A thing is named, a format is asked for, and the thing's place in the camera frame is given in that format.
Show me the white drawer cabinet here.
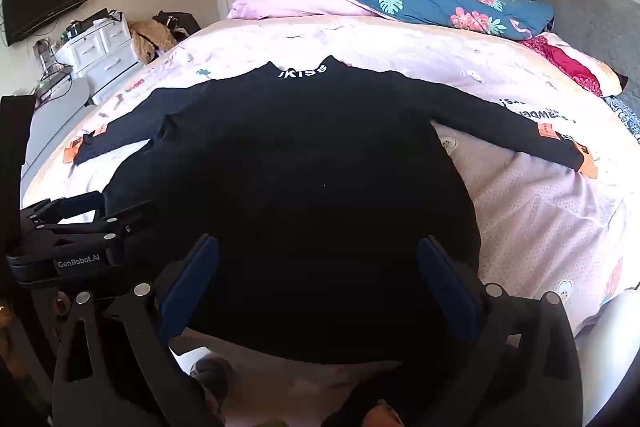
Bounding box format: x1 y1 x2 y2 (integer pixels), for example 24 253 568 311
54 14 141 105

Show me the blue patterned pillow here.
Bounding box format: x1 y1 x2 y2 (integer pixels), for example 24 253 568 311
602 94 640 142

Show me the pink printed bed sheet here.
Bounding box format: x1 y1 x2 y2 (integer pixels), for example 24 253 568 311
20 14 640 427

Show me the black long-sleeve sweater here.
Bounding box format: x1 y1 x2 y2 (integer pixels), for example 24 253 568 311
72 54 586 365

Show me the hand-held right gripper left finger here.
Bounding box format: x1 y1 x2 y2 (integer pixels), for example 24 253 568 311
50 233 236 427

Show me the grey quilted headboard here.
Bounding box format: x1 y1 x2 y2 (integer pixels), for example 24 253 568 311
501 0 640 95

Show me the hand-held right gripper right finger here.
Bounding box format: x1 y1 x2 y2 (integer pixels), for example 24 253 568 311
416 234 586 427

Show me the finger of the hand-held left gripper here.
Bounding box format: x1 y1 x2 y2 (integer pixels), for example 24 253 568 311
37 199 157 258
20 191 105 233

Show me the black bag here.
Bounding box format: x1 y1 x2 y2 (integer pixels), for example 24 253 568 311
152 10 201 42

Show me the blue floral pink-lined quilt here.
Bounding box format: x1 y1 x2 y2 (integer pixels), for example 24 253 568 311
227 0 555 42

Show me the red floral pillow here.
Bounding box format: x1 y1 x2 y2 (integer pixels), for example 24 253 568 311
520 32 628 98

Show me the brown fuzzy garment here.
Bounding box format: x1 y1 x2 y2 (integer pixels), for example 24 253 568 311
129 19 178 62

